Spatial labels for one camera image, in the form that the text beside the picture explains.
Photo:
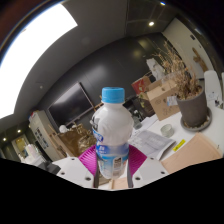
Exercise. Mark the wooden easel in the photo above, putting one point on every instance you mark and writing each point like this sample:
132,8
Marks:
56,141

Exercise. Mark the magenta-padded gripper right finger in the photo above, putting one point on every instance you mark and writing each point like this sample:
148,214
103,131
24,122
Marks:
136,160

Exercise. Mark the white plaster figure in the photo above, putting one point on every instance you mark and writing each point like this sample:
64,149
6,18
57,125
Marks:
155,68

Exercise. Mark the tan wooden board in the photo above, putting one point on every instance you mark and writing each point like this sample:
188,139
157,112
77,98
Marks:
190,153

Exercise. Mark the yellow tag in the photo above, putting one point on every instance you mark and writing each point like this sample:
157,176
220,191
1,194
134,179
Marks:
179,145

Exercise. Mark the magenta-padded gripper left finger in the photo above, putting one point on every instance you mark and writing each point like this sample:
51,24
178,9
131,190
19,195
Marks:
88,160

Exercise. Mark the white bottle with blue cap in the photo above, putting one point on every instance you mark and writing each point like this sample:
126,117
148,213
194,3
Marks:
111,130

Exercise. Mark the wooden wall figure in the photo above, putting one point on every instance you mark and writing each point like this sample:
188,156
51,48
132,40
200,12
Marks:
199,60

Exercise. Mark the grey plant saucer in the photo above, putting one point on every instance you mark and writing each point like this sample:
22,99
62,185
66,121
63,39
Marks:
200,128

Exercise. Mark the cardboard box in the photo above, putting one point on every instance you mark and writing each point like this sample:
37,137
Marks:
161,103

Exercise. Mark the white chair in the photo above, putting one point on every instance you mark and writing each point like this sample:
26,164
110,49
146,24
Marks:
211,83

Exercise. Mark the black wall screen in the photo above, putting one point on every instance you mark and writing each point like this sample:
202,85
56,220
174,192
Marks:
70,106

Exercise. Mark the white cabinet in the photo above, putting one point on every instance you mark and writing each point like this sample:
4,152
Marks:
41,133

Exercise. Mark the grey pot with dried plant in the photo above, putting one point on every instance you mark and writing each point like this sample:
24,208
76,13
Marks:
193,110

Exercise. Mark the newspaper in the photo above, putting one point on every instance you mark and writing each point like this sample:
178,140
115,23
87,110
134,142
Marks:
150,143

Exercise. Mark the red box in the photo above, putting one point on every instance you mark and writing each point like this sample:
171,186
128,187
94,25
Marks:
140,85

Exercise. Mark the long ceiling light strip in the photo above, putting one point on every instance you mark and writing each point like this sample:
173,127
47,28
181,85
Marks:
33,56

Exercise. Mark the small glass cup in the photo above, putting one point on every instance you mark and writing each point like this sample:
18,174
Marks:
167,130

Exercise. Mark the white plaster bust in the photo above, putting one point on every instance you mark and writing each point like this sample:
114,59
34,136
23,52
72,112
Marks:
62,129

